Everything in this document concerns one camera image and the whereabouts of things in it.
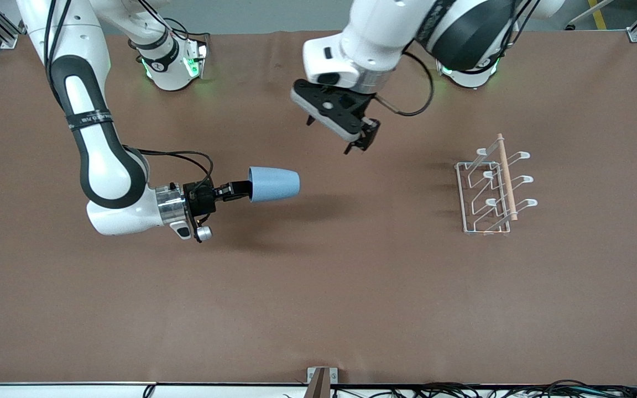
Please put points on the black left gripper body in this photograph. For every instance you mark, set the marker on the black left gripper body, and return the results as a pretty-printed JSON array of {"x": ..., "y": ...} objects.
[{"x": 364, "y": 105}]

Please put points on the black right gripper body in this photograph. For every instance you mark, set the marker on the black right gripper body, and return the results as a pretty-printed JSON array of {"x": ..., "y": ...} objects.
[{"x": 198, "y": 200}]

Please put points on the blue plastic cup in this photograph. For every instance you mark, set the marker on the blue plastic cup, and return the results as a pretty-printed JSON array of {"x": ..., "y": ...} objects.
[{"x": 274, "y": 184}]

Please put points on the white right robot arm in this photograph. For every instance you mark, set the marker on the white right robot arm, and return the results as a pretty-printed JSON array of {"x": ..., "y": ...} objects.
[{"x": 108, "y": 171}]

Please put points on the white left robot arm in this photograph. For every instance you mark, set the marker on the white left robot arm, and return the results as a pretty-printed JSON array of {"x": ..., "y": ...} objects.
[{"x": 385, "y": 38}]

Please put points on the brown table mat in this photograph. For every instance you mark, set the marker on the brown table mat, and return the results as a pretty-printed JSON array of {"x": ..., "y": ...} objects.
[{"x": 296, "y": 287}]

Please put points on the white tube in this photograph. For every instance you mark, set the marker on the white tube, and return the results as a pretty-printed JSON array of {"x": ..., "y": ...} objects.
[{"x": 586, "y": 15}]

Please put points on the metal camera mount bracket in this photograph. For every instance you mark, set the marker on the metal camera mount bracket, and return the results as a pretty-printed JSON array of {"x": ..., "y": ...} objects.
[{"x": 321, "y": 381}]

